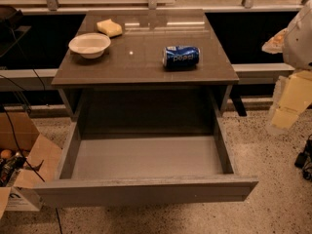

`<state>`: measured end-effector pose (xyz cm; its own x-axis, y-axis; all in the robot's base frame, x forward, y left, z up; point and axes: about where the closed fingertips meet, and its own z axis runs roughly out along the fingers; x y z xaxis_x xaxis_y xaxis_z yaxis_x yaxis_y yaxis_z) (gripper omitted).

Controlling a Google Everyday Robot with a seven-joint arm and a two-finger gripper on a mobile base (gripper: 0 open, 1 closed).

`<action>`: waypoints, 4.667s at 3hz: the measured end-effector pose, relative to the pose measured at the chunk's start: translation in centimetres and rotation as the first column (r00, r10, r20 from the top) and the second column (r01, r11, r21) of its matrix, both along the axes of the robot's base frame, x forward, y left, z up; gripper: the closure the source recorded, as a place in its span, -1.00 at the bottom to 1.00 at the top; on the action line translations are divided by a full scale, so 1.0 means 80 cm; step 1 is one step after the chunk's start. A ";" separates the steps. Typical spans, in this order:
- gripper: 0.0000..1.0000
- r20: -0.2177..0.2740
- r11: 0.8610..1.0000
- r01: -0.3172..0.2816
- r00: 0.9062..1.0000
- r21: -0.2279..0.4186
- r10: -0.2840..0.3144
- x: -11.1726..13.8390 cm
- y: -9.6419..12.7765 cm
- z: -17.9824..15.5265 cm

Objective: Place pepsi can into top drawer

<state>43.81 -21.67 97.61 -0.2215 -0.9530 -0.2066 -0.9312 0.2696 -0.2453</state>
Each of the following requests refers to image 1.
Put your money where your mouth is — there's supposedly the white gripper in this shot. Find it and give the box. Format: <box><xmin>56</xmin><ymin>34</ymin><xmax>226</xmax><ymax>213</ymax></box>
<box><xmin>261</xmin><ymin>0</ymin><xmax>312</xmax><ymax>130</ymax></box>

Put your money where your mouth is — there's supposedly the blue pepsi can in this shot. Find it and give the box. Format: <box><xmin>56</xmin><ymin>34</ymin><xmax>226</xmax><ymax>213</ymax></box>
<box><xmin>163</xmin><ymin>46</ymin><xmax>200</xmax><ymax>68</ymax></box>

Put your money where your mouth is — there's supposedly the open grey top drawer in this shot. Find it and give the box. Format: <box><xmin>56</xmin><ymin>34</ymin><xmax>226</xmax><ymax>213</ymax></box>
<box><xmin>33</xmin><ymin>91</ymin><xmax>259</xmax><ymax>209</ymax></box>

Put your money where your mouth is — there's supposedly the black device at right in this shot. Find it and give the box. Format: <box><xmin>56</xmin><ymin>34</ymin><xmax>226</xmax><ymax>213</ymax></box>
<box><xmin>294</xmin><ymin>136</ymin><xmax>312</xmax><ymax>180</ymax></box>

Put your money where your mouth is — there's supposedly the grey cabinet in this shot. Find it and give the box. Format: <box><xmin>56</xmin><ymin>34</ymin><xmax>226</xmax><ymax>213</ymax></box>
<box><xmin>51</xmin><ymin>9</ymin><xmax>240</xmax><ymax>122</ymax></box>

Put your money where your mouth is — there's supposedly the yellow sponge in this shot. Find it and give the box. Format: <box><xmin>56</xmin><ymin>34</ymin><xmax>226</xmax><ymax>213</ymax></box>
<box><xmin>97</xmin><ymin>19</ymin><xmax>123</xmax><ymax>37</ymax></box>

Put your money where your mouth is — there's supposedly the white paper bowl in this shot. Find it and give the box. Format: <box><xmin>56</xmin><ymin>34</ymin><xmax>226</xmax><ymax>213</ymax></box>
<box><xmin>68</xmin><ymin>33</ymin><xmax>111</xmax><ymax>59</ymax></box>

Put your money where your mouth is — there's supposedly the brown cardboard box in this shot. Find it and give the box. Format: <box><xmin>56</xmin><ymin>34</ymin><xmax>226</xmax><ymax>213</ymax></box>
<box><xmin>0</xmin><ymin>113</ymin><xmax>61</xmax><ymax>217</ymax></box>

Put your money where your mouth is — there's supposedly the orange fruit in box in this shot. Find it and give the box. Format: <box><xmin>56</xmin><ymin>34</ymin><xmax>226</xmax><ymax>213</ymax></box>
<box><xmin>0</xmin><ymin>149</ymin><xmax>13</xmax><ymax>159</ymax></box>

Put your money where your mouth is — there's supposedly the black cable on floor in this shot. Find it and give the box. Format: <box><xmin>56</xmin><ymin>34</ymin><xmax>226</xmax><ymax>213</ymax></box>
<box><xmin>0</xmin><ymin>26</ymin><xmax>64</xmax><ymax>234</ymax></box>

